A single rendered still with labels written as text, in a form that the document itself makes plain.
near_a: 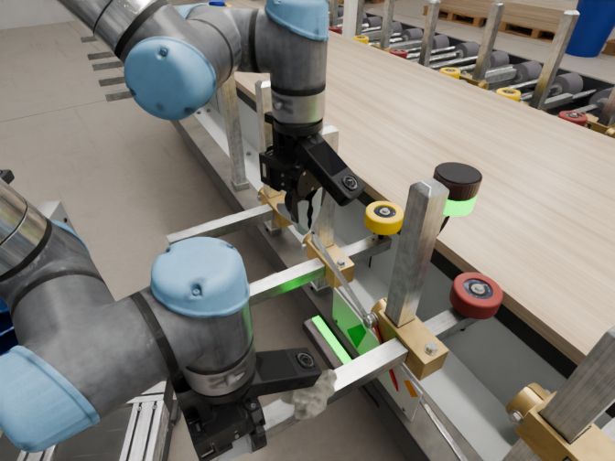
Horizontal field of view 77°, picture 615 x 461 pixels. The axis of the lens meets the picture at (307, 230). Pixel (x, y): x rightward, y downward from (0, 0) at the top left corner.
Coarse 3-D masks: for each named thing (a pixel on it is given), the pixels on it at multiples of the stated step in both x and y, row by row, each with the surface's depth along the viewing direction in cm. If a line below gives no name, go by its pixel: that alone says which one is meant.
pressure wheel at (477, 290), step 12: (468, 276) 67; (480, 276) 67; (456, 288) 65; (468, 288) 65; (480, 288) 64; (492, 288) 65; (456, 300) 65; (468, 300) 63; (480, 300) 63; (492, 300) 63; (468, 312) 63; (480, 312) 62; (492, 312) 63
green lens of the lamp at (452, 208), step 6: (474, 198) 50; (450, 204) 50; (456, 204) 49; (462, 204) 49; (468, 204) 50; (444, 210) 51; (450, 210) 50; (456, 210) 50; (462, 210) 50; (468, 210) 51
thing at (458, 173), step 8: (440, 168) 51; (448, 168) 51; (456, 168) 51; (464, 168) 51; (472, 168) 51; (440, 176) 49; (448, 176) 49; (456, 176) 49; (464, 176) 49; (472, 176) 49; (464, 184) 48; (456, 200) 49; (464, 200) 49; (448, 216) 54; (440, 224) 52
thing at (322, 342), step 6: (306, 324) 84; (312, 324) 84; (312, 330) 83; (318, 330) 83; (318, 336) 82; (318, 342) 80; (324, 342) 80; (324, 348) 79; (330, 348) 79; (330, 354) 78; (330, 360) 77; (336, 360) 77; (336, 366) 76
